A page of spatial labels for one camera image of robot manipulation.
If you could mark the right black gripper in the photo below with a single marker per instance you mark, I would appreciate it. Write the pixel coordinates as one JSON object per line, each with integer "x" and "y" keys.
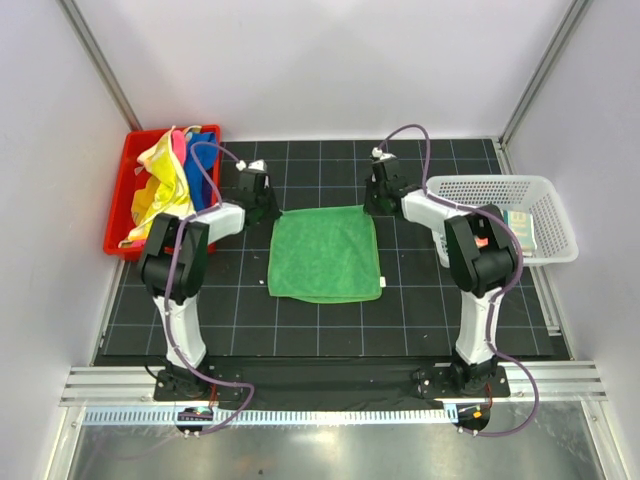
{"x": 369, "y": 208}

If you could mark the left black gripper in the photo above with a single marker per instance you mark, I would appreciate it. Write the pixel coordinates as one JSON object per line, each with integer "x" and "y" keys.
{"x": 274, "y": 212}

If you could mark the green towel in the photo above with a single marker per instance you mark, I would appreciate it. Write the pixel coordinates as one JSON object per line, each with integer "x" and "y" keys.
{"x": 325, "y": 256}

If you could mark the rabbit print towel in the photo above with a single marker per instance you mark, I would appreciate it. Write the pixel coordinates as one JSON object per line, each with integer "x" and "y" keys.
{"x": 520, "y": 223}

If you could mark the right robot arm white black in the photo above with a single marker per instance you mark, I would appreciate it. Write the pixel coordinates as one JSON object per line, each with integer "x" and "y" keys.
{"x": 485, "y": 260}

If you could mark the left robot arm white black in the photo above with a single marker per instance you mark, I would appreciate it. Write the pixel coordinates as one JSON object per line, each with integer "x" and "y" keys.
{"x": 173, "y": 266}

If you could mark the blue towel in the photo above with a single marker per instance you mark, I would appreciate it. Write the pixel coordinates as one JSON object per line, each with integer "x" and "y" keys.
{"x": 200, "y": 162}

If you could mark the yellow towel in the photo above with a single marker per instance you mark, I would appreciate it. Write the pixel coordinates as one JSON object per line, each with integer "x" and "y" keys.
{"x": 162, "y": 190}

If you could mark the red plastic bin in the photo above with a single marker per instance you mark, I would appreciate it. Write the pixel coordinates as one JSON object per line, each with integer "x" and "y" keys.
{"x": 150, "y": 180}

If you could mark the white perforated plastic basket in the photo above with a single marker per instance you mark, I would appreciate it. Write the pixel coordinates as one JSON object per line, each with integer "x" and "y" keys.
{"x": 534, "y": 195}

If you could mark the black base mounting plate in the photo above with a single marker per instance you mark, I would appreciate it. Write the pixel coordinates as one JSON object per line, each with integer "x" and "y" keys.
{"x": 329, "y": 383}

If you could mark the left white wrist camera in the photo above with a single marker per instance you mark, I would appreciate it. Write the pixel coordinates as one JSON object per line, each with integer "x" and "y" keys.
{"x": 256, "y": 165}

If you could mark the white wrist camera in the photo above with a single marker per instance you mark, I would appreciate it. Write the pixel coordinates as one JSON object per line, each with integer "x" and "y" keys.
{"x": 256, "y": 165}
{"x": 377, "y": 155}

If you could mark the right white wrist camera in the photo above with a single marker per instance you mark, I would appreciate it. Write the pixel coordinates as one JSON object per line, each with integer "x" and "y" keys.
{"x": 377, "y": 155}

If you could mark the slotted white cable duct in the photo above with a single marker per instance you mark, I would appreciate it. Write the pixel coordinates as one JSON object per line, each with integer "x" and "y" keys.
{"x": 192, "y": 417}

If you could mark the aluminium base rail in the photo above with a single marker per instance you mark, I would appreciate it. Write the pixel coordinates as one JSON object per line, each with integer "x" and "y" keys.
{"x": 556, "y": 381}

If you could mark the left aluminium frame post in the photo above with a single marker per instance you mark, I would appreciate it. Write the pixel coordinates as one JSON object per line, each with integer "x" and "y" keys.
{"x": 97, "y": 58}

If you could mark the aluminium frame post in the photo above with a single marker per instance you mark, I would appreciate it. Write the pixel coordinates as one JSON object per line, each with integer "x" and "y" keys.
{"x": 97, "y": 58}
{"x": 560, "y": 39}

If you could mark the right aluminium frame post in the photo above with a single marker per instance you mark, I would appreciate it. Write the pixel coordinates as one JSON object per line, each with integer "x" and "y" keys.
{"x": 560, "y": 39}

